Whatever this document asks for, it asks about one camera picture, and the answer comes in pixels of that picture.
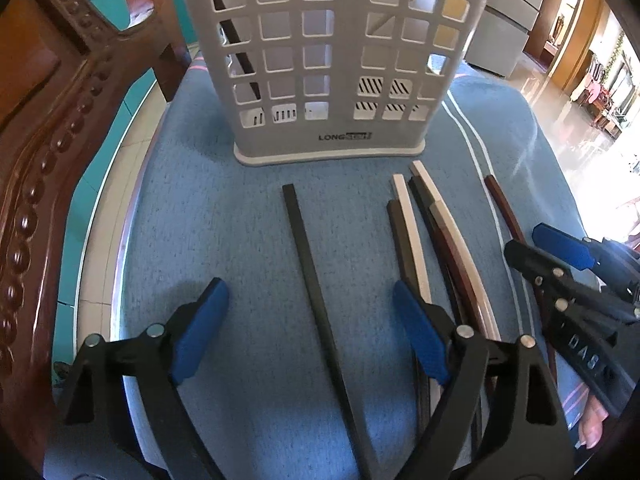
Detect light wooden chopstick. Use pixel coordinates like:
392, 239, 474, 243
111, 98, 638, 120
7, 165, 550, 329
428, 200, 502, 340

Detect black chopstick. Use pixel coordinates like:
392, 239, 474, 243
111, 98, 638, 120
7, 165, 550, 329
406, 174, 484, 461
282, 183, 373, 479

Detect beige chopstick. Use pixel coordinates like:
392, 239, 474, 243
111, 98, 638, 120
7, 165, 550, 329
409, 160, 502, 340

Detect white patterned chopstick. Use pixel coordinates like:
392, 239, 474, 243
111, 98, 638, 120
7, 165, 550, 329
392, 174, 440, 414

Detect dark brown chopstick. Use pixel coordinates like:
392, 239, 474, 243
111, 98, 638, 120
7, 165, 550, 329
386, 200, 431, 439

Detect dark red chopstick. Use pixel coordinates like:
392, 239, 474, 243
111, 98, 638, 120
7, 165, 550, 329
484, 174, 558, 384

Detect person right hand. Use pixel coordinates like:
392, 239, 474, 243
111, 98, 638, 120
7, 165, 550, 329
578, 394, 608, 448

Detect blue striped cloth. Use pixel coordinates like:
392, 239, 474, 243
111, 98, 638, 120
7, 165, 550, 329
41, 52, 601, 480

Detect distant wooden chairs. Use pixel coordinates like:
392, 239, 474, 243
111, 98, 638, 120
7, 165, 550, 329
570, 51, 639, 140

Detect wooden doorway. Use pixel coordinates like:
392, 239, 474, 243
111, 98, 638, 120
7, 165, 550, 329
524, 0, 580, 74

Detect silver refrigerator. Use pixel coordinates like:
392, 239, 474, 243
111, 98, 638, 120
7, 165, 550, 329
465, 0, 542, 78

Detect carved wooden chair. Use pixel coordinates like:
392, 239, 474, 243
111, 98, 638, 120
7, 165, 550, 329
0, 0, 194, 476

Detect grey plastic utensil basket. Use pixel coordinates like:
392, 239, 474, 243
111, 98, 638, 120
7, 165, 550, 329
184, 0, 487, 166

